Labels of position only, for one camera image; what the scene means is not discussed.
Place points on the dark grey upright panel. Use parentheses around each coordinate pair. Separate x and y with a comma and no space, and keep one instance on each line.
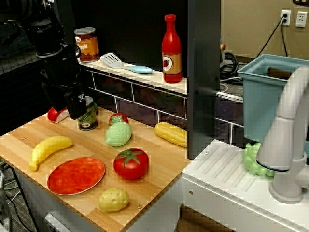
(204,72)

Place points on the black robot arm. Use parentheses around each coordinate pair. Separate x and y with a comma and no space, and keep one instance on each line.
(46,31)

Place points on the yellow toy banana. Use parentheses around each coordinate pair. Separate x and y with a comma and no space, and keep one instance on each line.
(49,147)

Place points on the red round plate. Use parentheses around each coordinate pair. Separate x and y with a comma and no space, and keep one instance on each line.
(76,176)

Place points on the large red toy tomato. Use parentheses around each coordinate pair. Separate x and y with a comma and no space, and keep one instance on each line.
(131,165)

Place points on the yellow toy corn cob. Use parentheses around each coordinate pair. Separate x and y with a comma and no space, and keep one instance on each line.
(171,135)

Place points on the red white toy apple slice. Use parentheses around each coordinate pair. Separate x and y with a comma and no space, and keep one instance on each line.
(58,116)

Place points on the tiled backsplash with shelf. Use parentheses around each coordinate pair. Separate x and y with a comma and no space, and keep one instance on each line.
(144,96)

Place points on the small red toy strawberry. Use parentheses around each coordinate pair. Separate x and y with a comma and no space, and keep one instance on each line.
(119,118)

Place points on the white wall outlet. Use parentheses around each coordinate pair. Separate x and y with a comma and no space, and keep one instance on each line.
(285,17)
(300,18)

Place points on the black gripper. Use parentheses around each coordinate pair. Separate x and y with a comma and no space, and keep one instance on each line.
(60,72)

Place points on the orange label soup can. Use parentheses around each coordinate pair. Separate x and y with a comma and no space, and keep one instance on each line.
(87,46)

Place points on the yellow toy potato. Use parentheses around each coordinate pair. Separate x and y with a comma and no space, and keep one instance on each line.
(113,200)

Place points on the light blue plastic bin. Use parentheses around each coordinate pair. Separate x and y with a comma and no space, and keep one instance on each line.
(260,106)

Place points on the light green toy lime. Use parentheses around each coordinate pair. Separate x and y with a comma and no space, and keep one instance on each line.
(118,135)

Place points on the wooden countertop board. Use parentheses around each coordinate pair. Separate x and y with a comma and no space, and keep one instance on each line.
(91,149)

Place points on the grey toy faucet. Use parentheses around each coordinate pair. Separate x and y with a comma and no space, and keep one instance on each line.
(285,135)

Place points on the white toy kitchen cabinet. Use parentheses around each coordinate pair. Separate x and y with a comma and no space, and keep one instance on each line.
(229,193)

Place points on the green toy grapes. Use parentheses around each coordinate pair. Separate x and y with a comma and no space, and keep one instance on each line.
(251,159)

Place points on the red toy ketchup bottle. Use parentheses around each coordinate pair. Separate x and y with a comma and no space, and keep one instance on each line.
(172,48)

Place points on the green label toy can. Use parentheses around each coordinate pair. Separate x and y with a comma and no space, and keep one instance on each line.
(88,120)

